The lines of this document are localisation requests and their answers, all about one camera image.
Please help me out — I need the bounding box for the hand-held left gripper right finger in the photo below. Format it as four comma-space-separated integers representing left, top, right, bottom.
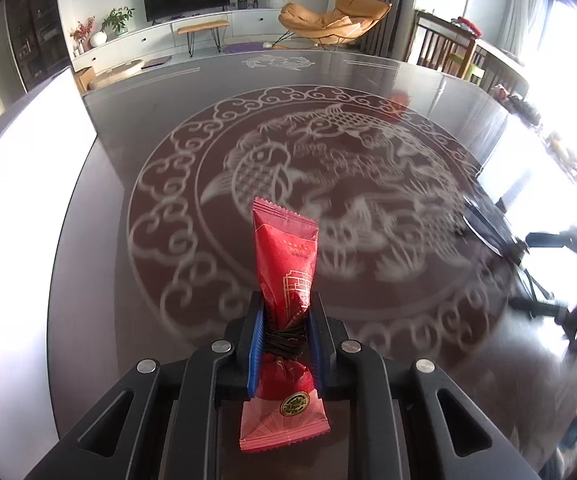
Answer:
308, 292, 542, 480

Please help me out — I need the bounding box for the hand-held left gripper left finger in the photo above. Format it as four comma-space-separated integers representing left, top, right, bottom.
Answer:
23, 290, 270, 480

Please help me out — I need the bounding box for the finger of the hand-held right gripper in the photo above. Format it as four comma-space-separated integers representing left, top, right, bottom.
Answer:
461, 197, 570, 262
509, 260, 577, 322

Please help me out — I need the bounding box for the red snack packet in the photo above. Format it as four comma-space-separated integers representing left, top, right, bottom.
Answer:
239, 197, 331, 456

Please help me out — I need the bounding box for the dark patterned glass desktop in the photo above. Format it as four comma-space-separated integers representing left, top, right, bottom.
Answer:
46, 50, 577, 480

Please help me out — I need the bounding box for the wooden chair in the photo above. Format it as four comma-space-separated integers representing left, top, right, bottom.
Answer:
411, 9, 485, 86

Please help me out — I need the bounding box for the red cloth item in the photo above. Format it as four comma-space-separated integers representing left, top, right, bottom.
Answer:
455, 16, 482, 39

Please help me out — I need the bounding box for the grey curtain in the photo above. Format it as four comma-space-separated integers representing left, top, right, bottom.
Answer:
368, 0, 420, 59

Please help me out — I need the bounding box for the orange lounge chair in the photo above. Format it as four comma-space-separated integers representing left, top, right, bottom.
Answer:
278, 0, 394, 51

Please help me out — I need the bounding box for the cardboard box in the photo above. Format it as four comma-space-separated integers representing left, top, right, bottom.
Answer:
72, 66, 97, 94

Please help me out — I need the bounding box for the white television cabinet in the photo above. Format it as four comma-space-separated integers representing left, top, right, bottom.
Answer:
70, 4, 290, 79

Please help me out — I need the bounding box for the wooden bench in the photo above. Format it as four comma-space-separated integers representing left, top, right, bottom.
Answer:
176, 19, 230, 57

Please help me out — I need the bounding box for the green potted plant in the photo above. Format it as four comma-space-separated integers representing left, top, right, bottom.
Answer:
100, 6, 136, 36

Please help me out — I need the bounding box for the red flower arrangement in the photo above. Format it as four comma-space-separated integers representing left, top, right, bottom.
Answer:
69, 17, 96, 56

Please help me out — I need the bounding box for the dark tall cabinet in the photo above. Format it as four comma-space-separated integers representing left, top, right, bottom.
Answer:
5, 0, 72, 94

